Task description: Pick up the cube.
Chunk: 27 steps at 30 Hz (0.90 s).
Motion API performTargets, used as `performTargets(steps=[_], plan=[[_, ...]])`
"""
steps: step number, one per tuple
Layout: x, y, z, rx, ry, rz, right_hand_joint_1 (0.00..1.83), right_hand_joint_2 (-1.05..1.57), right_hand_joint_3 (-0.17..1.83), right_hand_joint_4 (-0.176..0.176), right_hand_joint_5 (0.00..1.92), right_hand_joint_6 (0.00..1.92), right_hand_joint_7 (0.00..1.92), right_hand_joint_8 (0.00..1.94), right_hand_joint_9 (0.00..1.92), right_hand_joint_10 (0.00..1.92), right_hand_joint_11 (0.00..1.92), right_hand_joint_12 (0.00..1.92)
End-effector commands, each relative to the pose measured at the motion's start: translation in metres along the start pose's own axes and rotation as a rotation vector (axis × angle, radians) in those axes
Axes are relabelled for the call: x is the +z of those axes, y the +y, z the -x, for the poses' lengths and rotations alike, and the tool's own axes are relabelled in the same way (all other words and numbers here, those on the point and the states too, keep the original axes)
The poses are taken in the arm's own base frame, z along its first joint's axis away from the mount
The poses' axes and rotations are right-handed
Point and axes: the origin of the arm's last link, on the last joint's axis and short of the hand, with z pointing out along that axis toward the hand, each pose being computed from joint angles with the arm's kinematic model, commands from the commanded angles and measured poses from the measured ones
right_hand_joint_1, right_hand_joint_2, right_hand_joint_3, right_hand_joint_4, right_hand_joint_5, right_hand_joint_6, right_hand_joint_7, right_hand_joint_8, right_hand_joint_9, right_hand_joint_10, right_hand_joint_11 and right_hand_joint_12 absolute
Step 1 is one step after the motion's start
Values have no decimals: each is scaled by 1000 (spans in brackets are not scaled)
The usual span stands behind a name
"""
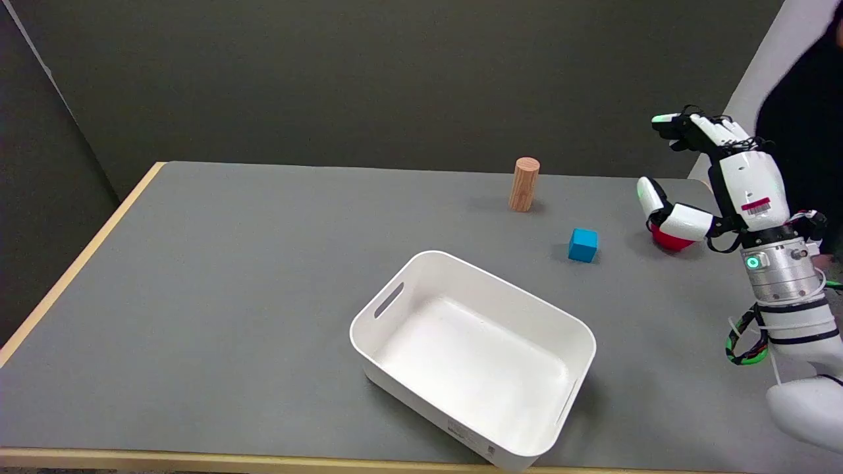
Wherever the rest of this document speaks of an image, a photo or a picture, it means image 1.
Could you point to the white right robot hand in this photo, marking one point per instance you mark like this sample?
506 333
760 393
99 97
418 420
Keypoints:
751 181

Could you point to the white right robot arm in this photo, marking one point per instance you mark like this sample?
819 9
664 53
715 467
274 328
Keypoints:
793 309

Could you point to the blue cube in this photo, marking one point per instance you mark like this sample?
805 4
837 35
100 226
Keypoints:
583 245

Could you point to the person in black clothing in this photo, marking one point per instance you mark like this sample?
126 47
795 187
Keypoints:
803 112

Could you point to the red ball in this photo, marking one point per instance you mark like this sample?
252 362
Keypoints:
670 239

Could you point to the wooden cylinder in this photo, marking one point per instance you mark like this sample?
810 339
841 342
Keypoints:
524 184

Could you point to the white plastic bin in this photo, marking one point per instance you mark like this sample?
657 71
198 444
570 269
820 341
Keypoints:
474 359

